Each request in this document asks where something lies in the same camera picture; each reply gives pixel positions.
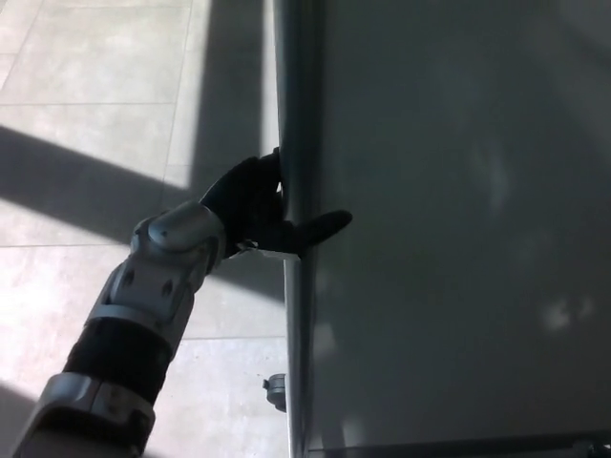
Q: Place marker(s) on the glossy grey appliance door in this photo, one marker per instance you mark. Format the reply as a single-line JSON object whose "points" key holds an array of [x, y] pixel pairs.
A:
{"points": [[453, 238]]}

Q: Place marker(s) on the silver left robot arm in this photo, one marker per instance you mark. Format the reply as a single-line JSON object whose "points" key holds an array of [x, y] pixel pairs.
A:
{"points": [[143, 296]]}

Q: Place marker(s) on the black caster wheel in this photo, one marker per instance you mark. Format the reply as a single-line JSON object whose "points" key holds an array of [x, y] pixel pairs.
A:
{"points": [[277, 389]]}

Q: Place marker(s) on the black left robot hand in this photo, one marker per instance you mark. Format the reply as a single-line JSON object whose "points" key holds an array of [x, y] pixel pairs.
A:
{"points": [[253, 210]]}

